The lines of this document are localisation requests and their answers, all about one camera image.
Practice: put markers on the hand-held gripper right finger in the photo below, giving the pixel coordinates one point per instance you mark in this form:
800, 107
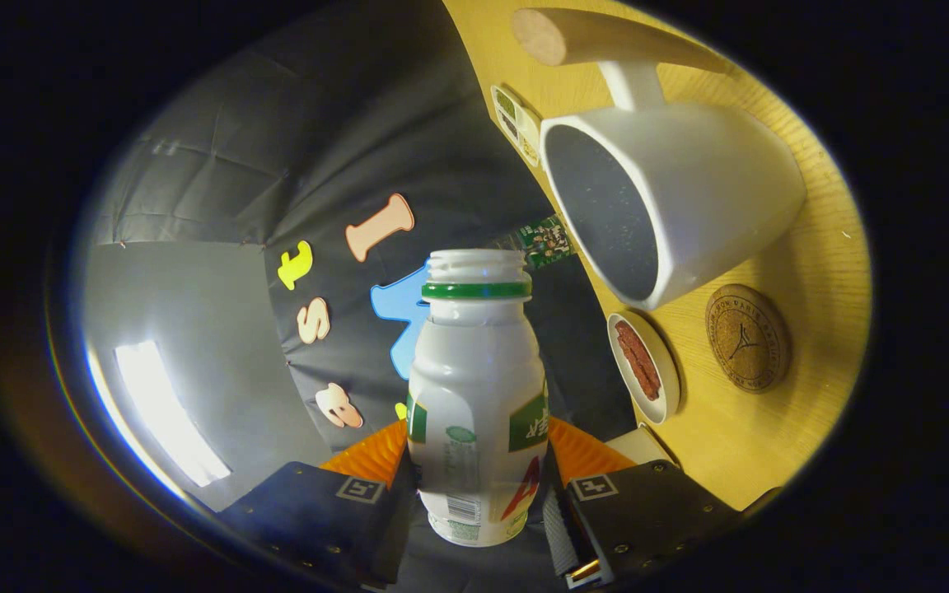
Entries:
656, 506

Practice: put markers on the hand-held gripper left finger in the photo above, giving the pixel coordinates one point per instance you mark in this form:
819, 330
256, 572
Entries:
310, 502

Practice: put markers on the round cork coaster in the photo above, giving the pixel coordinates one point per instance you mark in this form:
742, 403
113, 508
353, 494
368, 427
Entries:
746, 338

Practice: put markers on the white juice bottle green label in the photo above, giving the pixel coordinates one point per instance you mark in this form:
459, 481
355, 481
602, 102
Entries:
474, 371

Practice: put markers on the clear plastic water bottle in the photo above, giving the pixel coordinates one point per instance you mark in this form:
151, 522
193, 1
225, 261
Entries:
544, 241

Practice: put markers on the cream toaster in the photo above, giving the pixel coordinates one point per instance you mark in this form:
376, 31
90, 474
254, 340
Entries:
635, 445

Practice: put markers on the round beige plate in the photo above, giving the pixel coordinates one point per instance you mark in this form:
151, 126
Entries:
669, 371

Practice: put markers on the red meat slices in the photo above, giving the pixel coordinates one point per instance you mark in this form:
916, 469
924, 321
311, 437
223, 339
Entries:
638, 360

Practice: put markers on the ceiling light panel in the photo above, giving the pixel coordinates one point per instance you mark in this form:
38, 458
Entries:
170, 412

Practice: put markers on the wooden table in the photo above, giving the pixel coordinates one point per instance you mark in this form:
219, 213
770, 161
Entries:
820, 247

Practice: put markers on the black backdrop cloth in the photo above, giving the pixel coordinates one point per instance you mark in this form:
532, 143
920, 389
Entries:
318, 123

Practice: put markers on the white divided tray with beans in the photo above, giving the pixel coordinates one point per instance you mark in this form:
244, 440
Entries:
529, 132

